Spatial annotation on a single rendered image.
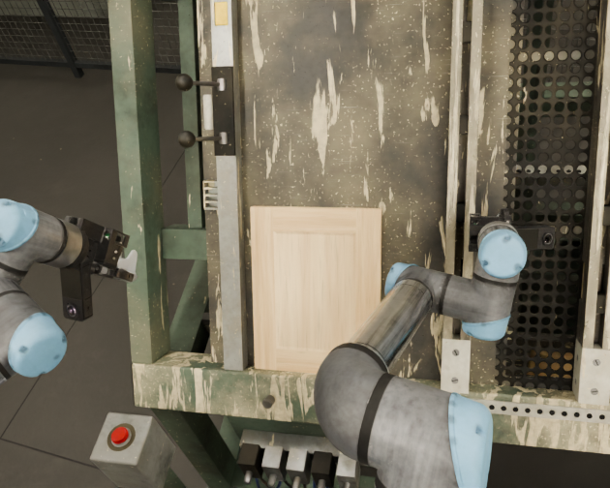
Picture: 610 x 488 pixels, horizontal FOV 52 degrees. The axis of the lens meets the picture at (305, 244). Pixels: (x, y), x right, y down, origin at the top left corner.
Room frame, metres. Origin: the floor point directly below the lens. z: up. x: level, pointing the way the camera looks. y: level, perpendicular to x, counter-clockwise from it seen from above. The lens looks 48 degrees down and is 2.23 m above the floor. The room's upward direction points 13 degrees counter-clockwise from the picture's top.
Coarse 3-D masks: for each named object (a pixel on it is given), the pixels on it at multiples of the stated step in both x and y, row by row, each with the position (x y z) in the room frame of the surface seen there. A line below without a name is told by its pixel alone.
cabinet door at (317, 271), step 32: (256, 224) 1.05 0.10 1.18; (288, 224) 1.02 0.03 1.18; (320, 224) 1.00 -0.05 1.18; (352, 224) 0.97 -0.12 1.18; (256, 256) 1.00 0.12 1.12; (288, 256) 0.98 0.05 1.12; (320, 256) 0.95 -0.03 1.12; (352, 256) 0.93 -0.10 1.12; (256, 288) 0.96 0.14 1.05; (288, 288) 0.93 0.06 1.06; (320, 288) 0.91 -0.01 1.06; (352, 288) 0.88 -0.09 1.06; (256, 320) 0.91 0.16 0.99; (288, 320) 0.88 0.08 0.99; (320, 320) 0.86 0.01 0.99; (352, 320) 0.84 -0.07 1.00; (256, 352) 0.86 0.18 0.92; (288, 352) 0.83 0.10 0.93; (320, 352) 0.81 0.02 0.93
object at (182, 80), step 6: (180, 78) 1.18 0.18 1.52; (186, 78) 1.18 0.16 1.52; (222, 78) 1.24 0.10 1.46; (180, 84) 1.17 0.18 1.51; (186, 84) 1.17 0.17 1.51; (192, 84) 1.18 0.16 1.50; (198, 84) 1.20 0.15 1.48; (204, 84) 1.21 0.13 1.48; (210, 84) 1.22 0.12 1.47; (216, 84) 1.22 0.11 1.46; (222, 84) 1.23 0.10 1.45; (180, 90) 1.18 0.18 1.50; (186, 90) 1.17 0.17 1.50
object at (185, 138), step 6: (186, 132) 1.12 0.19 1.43; (180, 138) 1.11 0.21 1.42; (186, 138) 1.10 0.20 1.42; (192, 138) 1.11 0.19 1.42; (198, 138) 1.13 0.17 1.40; (204, 138) 1.14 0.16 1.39; (210, 138) 1.14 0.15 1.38; (216, 138) 1.15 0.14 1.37; (222, 138) 1.16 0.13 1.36; (228, 138) 1.16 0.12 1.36; (180, 144) 1.11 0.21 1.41; (186, 144) 1.10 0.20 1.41; (192, 144) 1.10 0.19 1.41
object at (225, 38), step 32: (224, 0) 1.35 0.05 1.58; (224, 32) 1.31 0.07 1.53; (224, 64) 1.27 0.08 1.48; (224, 160) 1.15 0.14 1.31; (224, 192) 1.10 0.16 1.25; (224, 224) 1.06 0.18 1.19; (224, 256) 1.01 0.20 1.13; (224, 288) 0.97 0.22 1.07; (224, 320) 0.92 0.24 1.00; (224, 352) 0.87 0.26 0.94
